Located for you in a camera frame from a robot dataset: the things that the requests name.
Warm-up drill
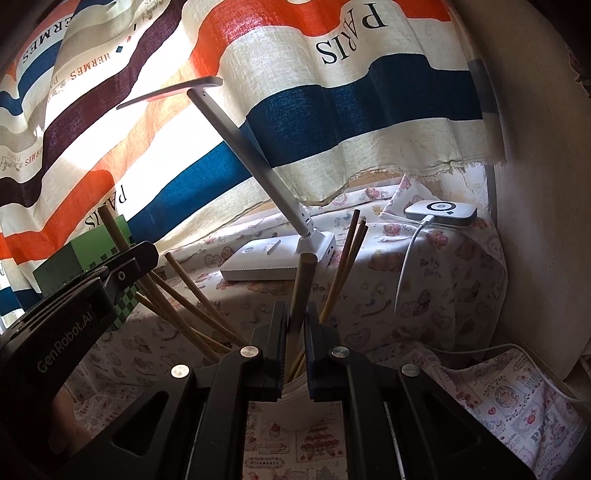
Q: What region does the striped curtain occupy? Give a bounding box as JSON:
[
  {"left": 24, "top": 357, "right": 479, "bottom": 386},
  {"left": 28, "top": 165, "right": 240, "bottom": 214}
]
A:
[{"left": 0, "top": 0, "right": 507, "bottom": 326}]

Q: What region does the brown wooden chopstick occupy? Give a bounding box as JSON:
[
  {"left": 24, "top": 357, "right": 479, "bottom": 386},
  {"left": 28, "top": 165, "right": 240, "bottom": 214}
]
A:
[
  {"left": 285, "top": 252, "right": 319, "bottom": 384},
  {"left": 98, "top": 204, "right": 136, "bottom": 256}
]

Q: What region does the white desk lamp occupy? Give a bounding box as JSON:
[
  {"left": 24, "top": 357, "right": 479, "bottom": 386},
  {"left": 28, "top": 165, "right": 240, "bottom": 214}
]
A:
[{"left": 116, "top": 76, "right": 336, "bottom": 282}]

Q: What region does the bunch of wooden chopsticks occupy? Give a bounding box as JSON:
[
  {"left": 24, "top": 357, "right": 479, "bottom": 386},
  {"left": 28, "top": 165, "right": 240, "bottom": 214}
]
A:
[{"left": 136, "top": 209, "right": 370, "bottom": 384}]

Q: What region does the green checkered box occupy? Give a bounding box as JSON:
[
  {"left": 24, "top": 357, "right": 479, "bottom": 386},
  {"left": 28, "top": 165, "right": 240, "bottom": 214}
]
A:
[{"left": 32, "top": 215, "right": 140, "bottom": 331}]

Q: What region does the white charging device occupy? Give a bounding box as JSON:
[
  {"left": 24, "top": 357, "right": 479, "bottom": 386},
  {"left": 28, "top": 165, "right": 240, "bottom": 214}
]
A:
[{"left": 404, "top": 200, "right": 478, "bottom": 228}]

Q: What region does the white cup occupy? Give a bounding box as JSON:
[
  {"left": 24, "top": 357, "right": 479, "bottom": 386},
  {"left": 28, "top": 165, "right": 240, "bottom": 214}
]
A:
[{"left": 247, "top": 375, "right": 345, "bottom": 433}]

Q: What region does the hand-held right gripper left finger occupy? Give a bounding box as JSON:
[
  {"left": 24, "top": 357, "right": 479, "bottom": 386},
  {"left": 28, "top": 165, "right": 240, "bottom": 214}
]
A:
[{"left": 58, "top": 302, "right": 288, "bottom": 480}]

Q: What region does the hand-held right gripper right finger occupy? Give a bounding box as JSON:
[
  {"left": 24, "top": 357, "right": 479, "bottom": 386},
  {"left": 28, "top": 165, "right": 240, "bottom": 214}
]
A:
[{"left": 304, "top": 302, "right": 539, "bottom": 480}]

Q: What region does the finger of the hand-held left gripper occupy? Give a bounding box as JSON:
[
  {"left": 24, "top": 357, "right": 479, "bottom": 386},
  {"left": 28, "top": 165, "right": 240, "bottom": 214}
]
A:
[
  {"left": 76, "top": 261, "right": 143, "bottom": 303},
  {"left": 105, "top": 241, "right": 160, "bottom": 278}
]

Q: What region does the white cable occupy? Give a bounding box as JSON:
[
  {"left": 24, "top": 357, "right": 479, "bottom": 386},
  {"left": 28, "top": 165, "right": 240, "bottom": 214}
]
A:
[{"left": 393, "top": 215, "right": 575, "bottom": 409}]

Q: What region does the printed tablecloth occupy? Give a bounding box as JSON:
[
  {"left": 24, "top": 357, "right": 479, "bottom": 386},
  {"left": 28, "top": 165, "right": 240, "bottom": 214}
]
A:
[{"left": 69, "top": 175, "right": 580, "bottom": 480}]

